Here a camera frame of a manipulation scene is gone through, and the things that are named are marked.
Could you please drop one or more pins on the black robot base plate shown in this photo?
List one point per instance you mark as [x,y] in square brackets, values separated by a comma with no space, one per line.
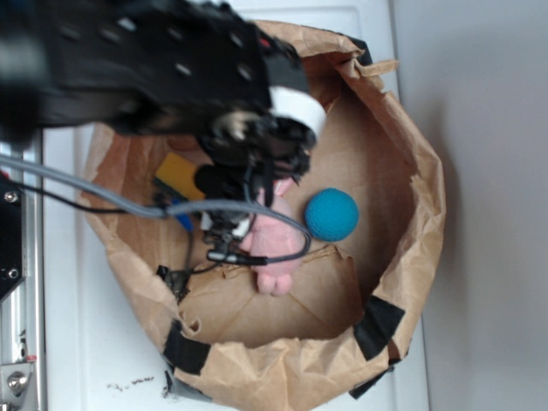
[11,237]

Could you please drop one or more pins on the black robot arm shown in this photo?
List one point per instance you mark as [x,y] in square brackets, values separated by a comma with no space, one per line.
[161,68]

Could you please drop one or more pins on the brown paper bag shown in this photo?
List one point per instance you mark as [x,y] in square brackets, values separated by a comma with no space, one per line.
[355,304]

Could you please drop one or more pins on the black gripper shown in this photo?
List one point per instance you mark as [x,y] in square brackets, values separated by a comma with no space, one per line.
[249,153]

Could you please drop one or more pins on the pink plush bunny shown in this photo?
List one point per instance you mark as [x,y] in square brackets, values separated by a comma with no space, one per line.
[271,238]

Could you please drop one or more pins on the aluminium rail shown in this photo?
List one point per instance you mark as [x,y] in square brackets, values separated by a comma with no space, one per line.
[23,370]

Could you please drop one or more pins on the yellow green sponge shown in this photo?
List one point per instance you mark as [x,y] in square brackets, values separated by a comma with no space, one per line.
[175,177]

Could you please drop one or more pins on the blue textured ball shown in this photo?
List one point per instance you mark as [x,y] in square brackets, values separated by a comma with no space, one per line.
[331,215]

